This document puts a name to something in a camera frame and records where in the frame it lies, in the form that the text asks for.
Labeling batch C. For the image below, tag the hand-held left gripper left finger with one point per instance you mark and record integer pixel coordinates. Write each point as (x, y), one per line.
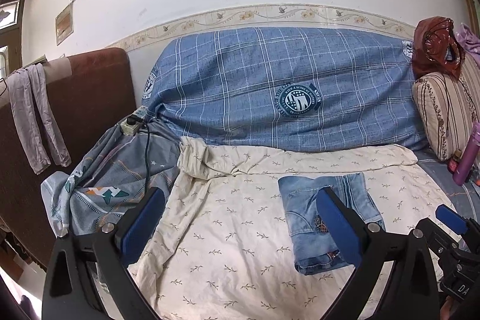
(144, 226)

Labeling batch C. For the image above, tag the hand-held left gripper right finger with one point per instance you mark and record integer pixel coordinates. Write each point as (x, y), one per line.
(339, 226)

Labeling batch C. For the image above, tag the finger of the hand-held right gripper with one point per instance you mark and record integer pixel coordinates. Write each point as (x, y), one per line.
(438, 239)
(452, 217)

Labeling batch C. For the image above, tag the blue denim pants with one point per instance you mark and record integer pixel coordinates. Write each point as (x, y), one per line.
(300, 207)

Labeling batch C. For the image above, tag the small brown bottle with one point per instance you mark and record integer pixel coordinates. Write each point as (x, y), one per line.
(454, 162)

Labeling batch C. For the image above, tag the purple bottle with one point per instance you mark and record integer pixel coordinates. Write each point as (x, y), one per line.
(468, 158)

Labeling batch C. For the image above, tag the grey patterned bedsheet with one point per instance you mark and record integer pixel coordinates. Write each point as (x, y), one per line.
(112, 162)

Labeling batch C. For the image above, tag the cream leaf-print blanket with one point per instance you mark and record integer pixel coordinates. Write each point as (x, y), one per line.
(232, 230)

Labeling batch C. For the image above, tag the white power strip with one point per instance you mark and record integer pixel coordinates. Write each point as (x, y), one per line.
(131, 127)

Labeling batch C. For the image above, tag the beige striped pillow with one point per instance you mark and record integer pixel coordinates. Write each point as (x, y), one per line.
(438, 110)

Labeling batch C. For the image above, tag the brown headboard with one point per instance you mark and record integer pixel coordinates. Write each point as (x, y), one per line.
(93, 91)

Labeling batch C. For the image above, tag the grey hanging cloth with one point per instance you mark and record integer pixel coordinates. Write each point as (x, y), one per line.
(22, 110)

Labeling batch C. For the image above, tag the blue plaid duvet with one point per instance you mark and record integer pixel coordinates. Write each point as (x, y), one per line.
(243, 80)

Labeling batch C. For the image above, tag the purple cloth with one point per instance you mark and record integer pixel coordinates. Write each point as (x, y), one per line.
(470, 42)

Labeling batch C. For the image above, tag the red-brown plastic bag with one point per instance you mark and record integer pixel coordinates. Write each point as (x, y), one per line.
(431, 39)

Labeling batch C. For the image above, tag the wooden framed window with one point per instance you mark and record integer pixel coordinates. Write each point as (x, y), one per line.
(11, 16)

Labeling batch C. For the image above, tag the small wall picture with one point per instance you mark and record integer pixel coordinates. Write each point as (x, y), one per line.
(64, 24)

